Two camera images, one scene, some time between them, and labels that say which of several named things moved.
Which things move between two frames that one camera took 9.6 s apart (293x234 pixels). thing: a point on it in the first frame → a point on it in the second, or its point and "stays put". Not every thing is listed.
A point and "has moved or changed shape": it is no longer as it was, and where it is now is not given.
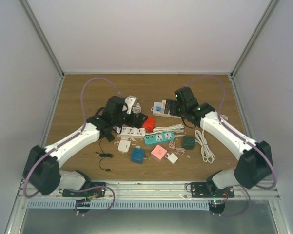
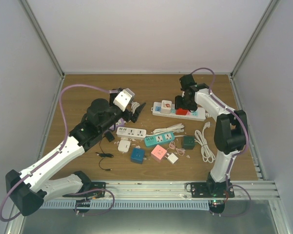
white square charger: x=124 y=146 stays put
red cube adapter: x=149 y=124 has moved or changed shape
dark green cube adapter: x=188 y=142 stays put
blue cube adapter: x=138 y=155 stays put
